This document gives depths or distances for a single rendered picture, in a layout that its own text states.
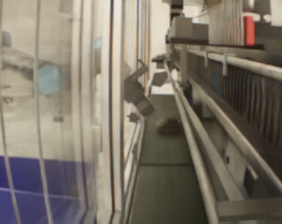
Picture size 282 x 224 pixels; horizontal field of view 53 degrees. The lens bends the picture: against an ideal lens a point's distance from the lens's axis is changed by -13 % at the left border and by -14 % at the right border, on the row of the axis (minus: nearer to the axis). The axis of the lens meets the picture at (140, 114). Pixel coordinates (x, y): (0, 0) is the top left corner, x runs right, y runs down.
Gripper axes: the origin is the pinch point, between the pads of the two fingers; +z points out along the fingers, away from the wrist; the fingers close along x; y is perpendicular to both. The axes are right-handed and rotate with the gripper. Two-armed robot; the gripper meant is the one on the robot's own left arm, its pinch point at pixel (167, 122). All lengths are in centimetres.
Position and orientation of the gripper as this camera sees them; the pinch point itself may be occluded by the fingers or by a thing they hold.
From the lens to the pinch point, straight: 107.9
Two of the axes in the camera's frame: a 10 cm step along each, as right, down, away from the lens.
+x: -0.3, 1.8, -9.8
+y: -7.7, 6.2, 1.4
